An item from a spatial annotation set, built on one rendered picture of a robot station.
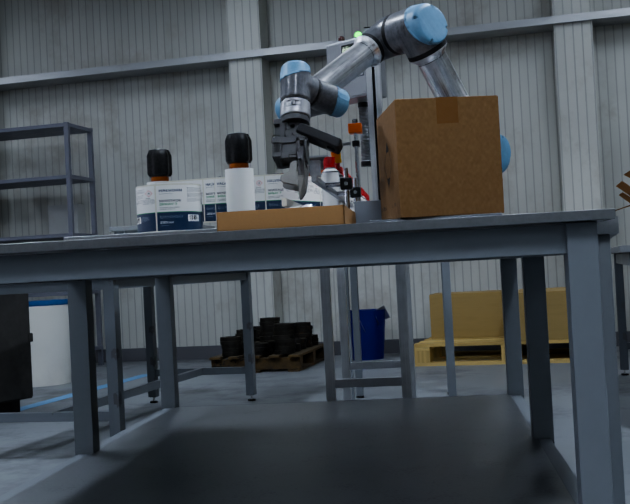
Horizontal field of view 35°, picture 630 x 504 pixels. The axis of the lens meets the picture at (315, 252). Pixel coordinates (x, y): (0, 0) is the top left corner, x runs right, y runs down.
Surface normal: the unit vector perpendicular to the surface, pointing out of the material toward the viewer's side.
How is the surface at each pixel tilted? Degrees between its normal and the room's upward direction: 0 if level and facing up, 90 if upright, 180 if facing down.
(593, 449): 90
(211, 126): 90
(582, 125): 90
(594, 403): 90
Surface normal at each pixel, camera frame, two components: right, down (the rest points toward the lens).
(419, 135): 0.07, -0.02
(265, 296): -0.25, 0.00
